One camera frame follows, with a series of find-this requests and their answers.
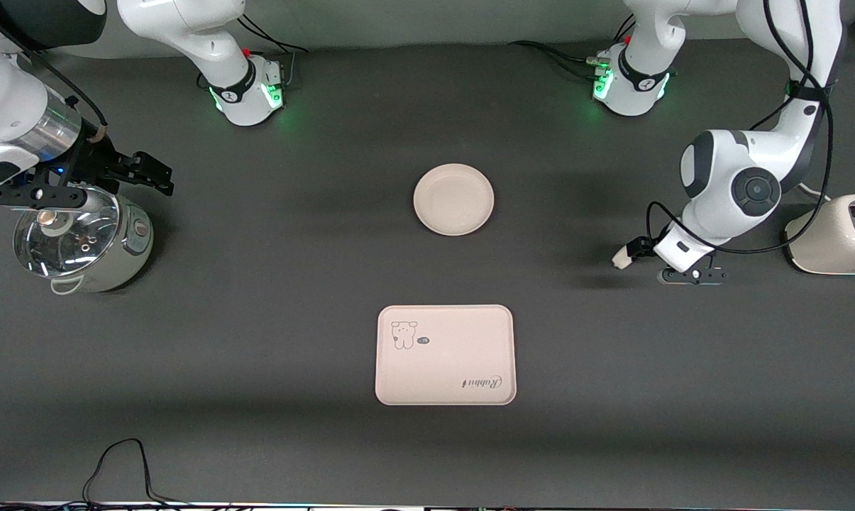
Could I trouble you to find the round beige plate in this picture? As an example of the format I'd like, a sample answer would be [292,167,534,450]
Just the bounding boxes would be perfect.
[413,163,495,237]

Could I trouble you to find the beige rabbit print tray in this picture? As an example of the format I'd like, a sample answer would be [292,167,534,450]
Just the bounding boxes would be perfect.
[375,304,518,407]

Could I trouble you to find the pale green electric cooking pot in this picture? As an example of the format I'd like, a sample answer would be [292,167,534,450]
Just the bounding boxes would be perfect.
[13,183,155,295]

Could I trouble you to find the glass pot lid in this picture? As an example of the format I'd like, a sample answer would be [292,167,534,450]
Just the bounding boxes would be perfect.
[13,188,121,279]

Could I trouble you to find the cream toaster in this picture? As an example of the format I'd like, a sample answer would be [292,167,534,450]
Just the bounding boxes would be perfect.
[784,193,855,276]

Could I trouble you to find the black right arm base cables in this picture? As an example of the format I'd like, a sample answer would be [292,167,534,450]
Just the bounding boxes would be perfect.
[239,13,309,89]

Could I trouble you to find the black arm base cables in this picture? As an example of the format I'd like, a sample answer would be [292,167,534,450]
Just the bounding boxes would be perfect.
[239,13,309,89]
[509,16,637,79]

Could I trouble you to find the black left arm base cables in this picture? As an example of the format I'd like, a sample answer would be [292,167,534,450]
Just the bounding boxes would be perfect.
[509,16,637,79]

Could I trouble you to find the thin black floor cable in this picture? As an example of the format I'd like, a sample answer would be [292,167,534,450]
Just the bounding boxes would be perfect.
[0,438,194,511]

